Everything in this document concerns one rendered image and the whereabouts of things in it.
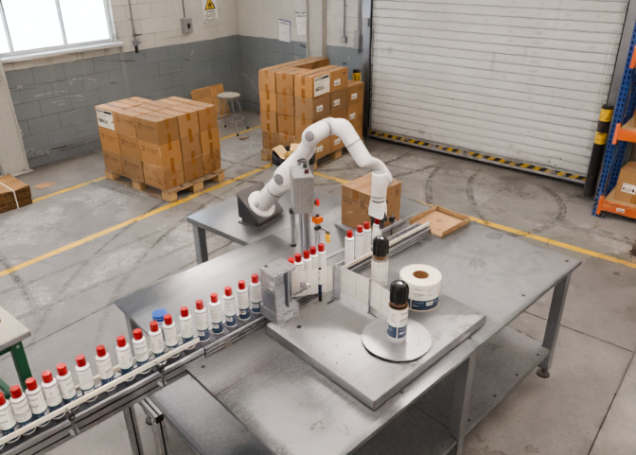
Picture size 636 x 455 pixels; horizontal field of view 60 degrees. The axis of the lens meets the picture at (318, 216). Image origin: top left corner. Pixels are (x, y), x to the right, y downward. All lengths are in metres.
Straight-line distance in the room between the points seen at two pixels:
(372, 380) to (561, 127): 4.92
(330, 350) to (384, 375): 0.27
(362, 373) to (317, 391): 0.20
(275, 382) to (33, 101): 5.97
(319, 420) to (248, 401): 0.30
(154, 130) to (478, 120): 3.80
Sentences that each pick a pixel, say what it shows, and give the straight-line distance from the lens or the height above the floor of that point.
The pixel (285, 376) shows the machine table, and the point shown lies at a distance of 2.42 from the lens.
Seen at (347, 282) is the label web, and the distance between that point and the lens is 2.70.
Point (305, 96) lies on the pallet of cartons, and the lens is 6.52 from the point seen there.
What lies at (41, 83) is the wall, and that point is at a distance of 7.77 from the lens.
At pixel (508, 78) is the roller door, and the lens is 6.87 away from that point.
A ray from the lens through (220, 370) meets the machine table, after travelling 2.49.
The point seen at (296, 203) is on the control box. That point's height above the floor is 1.34.
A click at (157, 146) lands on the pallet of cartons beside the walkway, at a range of 5.97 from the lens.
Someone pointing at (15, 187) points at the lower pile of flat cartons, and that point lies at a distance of 6.69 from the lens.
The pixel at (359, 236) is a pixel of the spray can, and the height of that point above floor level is 1.03.
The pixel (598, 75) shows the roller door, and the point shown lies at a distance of 6.58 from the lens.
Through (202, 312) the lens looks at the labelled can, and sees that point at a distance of 2.47.
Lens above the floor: 2.45
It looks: 26 degrees down
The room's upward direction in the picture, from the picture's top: 1 degrees counter-clockwise
